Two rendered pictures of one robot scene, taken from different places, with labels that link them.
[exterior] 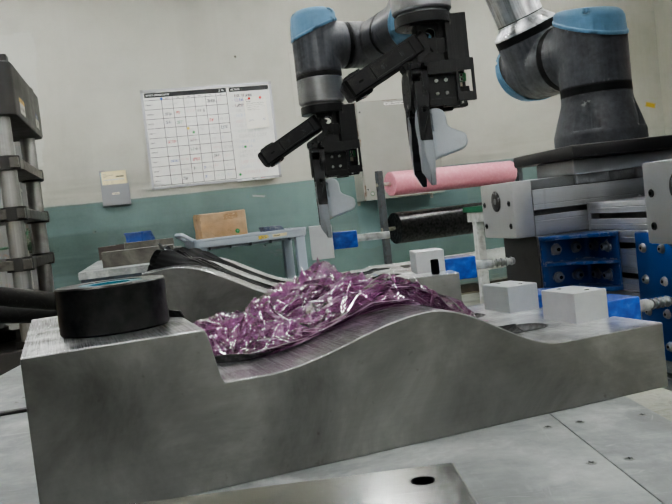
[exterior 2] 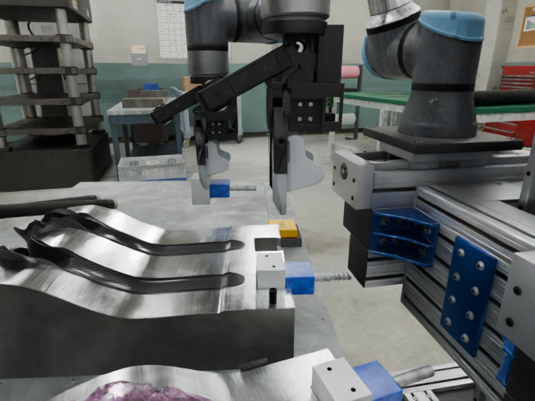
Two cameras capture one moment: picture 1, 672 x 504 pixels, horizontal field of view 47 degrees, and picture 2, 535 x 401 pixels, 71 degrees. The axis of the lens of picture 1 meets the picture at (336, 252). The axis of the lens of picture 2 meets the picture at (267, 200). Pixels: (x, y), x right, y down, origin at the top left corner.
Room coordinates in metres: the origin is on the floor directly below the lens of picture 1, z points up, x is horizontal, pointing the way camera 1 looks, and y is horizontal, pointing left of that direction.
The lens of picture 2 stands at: (0.54, -0.11, 1.16)
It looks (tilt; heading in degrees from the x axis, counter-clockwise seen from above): 19 degrees down; 359
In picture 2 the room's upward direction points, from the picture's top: straight up
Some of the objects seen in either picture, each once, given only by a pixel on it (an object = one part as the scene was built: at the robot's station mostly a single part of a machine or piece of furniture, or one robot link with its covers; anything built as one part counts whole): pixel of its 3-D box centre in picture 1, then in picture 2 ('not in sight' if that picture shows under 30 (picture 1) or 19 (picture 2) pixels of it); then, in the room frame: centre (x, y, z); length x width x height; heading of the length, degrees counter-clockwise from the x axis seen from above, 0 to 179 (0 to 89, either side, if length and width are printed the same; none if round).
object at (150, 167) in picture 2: not in sight; (153, 167); (4.05, 0.96, 0.28); 0.61 x 0.41 x 0.15; 104
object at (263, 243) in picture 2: not in sight; (267, 254); (1.10, -0.11, 0.87); 0.05 x 0.05 x 0.04; 2
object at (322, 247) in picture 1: (350, 238); (224, 188); (1.28, -0.03, 0.93); 0.13 x 0.05 x 0.05; 92
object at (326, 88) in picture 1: (320, 94); (208, 64); (1.28, 0.00, 1.17); 0.08 x 0.08 x 0.05
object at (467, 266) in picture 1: (464, 266); (304, 277); (0.99, -0.16, 0.89); 0.13 x 0.05 x 0.05; 92
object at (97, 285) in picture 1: (113, 305); not in sight; (0.58, 0.17, 0.93); 0.08 x 0.08 x 0.04
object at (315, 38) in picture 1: (317, 45); (208, 17); (1.28, -0.01, 1.25); 0.09 x 0.08 x 0.11; 112
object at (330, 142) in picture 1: (331, 142); (214, 109); (1.28, -0.01, 1.09); 0.09 x 0.08 x 0.12; 92
